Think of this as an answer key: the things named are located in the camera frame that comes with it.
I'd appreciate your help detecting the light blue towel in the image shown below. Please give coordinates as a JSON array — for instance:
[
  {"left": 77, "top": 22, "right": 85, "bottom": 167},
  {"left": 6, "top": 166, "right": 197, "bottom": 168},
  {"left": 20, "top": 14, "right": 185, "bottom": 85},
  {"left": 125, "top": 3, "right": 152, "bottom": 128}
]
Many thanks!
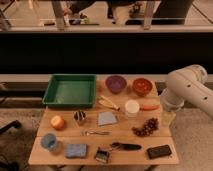
[{"left": 98, "top": 112, "right": 117, "bottom": 126}]

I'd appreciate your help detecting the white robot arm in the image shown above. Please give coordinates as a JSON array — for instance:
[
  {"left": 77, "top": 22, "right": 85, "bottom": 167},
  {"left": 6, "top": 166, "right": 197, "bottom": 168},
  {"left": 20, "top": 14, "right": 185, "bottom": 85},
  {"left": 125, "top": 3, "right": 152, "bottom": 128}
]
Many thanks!
[{"left": 159, "top": 65, "right": 213, "bottom": 127}]

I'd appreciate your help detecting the green plastic tray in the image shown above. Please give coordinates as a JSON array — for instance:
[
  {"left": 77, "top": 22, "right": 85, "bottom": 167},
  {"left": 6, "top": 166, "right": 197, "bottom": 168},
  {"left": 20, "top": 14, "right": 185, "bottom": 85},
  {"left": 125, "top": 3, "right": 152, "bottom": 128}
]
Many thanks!
[{"left": 43, "top": 74, "right": 96, "bottom": 108}]

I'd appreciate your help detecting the dark red grape bunch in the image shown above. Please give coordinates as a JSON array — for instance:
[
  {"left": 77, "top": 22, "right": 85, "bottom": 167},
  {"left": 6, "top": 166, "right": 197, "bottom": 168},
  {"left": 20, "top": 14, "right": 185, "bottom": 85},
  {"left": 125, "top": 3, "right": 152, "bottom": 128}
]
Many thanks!
[{"left": 132, "top": 118, "right": 159, "bottom": 137}]

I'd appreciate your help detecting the orange carrot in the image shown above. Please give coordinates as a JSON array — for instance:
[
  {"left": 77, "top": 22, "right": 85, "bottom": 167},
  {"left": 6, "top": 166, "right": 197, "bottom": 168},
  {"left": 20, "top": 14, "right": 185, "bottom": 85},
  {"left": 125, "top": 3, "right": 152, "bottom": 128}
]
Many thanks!
[{"left": 140, "top": 105, "right": 159, "bottom": 111}]

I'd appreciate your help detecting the black rectangular wallet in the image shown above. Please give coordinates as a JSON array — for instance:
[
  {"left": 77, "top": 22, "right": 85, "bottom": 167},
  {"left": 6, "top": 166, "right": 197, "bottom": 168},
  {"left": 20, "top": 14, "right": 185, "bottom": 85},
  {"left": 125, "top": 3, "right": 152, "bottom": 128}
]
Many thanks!
[{"left": 147, "top": 145, "right": 172, "bottom": 159}]

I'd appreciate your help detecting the white plastic cup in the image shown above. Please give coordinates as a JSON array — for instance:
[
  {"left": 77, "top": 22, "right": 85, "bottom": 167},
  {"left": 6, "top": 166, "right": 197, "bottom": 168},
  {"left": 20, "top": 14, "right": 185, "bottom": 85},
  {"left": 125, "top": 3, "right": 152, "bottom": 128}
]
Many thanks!
[{"left": 125, "top": 100, "right": 140, "bottom": 117}]

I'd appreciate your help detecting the wooden table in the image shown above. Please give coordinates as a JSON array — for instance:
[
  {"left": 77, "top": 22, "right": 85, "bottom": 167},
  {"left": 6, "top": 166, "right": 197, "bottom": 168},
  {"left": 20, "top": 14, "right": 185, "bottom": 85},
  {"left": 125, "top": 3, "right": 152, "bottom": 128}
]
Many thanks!
[{"left": 28, "top": 79, "right": 180, "bottom": 166}]

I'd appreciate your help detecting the red bowl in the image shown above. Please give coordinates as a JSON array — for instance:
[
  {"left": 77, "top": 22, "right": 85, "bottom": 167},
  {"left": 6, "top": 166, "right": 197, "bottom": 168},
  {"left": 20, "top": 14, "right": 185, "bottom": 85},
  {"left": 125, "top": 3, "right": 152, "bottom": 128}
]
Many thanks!
[{"left": 132, "top": 78, "right": 153, "bottom": 97}]

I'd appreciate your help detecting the purple bowl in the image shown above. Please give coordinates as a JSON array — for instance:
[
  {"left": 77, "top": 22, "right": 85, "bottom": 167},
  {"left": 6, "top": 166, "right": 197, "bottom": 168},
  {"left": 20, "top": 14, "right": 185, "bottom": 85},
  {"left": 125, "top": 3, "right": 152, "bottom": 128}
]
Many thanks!
[{"left": 105, "top": 75, "right": 127, "bottom": 94}]

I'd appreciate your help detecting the yellow banana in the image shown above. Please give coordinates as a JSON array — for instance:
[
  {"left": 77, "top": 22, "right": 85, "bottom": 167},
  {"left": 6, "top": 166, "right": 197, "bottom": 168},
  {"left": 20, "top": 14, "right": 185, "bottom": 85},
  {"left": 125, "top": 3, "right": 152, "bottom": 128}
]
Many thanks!
[{"left": 98, "top": 96, "right": 120, "bottom": 111}]

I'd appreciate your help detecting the small dark metal box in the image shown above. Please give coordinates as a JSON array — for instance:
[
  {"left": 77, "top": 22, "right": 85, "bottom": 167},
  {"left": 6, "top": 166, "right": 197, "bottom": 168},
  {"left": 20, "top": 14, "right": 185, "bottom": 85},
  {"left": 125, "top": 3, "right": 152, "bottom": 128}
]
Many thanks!
[{"left": 95, "top": 149, "right": 110, "bottom": 163}]

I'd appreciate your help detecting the metal fork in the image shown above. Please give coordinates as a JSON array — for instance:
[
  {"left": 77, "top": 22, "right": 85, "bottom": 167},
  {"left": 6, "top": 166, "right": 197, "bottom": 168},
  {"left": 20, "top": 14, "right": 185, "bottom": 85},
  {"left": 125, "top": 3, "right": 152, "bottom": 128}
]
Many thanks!
[{"left": 81, "top": 131, "right": 110, "bottom": 136}]

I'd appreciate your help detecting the small metal cup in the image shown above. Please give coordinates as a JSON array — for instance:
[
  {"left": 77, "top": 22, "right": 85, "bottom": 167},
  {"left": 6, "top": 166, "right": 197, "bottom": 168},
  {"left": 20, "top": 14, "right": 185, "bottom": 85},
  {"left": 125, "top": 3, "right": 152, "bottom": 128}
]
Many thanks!
[{"left": 74, "top": 110, "right": 86, "bottom": 126}]

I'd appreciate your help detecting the blue sponge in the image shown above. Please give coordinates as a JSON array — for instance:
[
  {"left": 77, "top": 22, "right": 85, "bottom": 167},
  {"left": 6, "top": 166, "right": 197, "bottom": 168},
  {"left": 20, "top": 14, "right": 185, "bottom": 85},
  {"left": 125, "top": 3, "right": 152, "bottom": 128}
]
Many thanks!
[{"left": 64, "top": 144, "right": 87, "bottom": 158}]

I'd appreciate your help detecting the orange apple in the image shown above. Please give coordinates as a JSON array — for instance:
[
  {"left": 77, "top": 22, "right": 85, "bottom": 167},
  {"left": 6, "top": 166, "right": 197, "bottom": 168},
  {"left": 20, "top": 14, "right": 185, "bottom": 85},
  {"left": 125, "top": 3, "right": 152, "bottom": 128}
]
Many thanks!
[{"left": 50, "top": 115, "right": 65, "bottom": 130}]

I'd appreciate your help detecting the blue plastic cup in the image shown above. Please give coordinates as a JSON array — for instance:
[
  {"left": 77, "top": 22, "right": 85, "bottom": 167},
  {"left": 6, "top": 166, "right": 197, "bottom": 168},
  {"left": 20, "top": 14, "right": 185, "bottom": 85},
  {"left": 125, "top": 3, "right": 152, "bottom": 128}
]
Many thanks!
[{"left": 40, "top": 133, "right": 58, "bottom": 152}]

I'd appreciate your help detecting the black handled knife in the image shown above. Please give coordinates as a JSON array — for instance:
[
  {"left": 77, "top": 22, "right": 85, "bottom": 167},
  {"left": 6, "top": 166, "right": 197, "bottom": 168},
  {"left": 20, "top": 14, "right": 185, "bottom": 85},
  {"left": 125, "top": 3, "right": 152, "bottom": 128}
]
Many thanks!
[{"left": 110, "top": 142, "right": 142, "bottom": 151}]

